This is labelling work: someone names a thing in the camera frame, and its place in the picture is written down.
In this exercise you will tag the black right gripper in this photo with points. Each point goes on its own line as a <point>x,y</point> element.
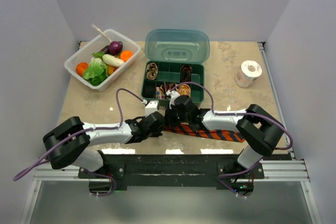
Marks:
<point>168,116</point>

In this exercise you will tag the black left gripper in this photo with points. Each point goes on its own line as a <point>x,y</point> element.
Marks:
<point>156,133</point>

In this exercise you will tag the orange navy striped tie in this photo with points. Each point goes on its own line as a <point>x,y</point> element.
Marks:
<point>223,135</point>

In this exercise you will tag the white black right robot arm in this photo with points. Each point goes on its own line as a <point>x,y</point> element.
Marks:
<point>253,125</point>

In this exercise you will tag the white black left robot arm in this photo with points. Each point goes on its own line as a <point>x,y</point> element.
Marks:
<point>68,143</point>

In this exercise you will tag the white paper roll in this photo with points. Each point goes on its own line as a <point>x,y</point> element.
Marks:
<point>248,72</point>

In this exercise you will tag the rolled gold tie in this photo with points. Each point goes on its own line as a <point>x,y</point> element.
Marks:
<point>184,89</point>

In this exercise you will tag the rolled colourful squares tie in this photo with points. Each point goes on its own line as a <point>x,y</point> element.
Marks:
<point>159,93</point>

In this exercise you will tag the rolled dark multicolour tie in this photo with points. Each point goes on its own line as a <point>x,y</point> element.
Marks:
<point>164,88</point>

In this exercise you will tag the green compartment organizer box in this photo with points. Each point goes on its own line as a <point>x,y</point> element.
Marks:
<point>169,72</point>

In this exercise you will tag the rolled black orange tie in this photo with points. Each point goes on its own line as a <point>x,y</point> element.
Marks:
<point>186,72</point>

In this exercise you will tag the rolled brown paisley tie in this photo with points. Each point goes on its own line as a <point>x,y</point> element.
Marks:
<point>151,71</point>

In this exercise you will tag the translucent teal box lid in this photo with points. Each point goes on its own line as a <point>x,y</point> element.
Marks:
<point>177,45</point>

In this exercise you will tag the yellow pepper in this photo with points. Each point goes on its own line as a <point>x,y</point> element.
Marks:
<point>111,69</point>

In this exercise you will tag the orange fruit right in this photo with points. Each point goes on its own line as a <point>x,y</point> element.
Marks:
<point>126,55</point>

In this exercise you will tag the green lettuce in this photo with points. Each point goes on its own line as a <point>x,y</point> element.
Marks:
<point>97,70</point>

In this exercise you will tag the white radish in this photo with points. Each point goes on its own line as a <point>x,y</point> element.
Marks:
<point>112,60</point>

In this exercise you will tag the white plastic basket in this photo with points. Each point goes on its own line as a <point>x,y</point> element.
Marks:
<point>85,54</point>

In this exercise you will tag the purple onion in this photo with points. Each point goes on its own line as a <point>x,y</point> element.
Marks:
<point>115,48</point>

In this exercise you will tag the dark eggplant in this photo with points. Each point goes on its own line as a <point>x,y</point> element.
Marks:
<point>105,50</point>

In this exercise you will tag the orange carrot slice left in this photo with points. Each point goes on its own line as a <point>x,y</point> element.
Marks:
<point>81,68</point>

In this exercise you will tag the white stick in basket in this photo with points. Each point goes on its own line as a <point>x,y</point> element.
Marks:
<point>101,32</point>

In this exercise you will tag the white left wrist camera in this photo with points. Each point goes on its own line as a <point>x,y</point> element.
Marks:
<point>150,107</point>

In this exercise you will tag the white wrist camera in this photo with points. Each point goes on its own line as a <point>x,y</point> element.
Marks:
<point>150,107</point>
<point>173,96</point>

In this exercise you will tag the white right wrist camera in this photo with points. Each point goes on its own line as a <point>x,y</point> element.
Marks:
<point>173,96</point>

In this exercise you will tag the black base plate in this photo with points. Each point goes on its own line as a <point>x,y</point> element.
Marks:
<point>121,172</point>

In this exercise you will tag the aluminium frame rail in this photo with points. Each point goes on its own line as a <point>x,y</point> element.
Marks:
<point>284,195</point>

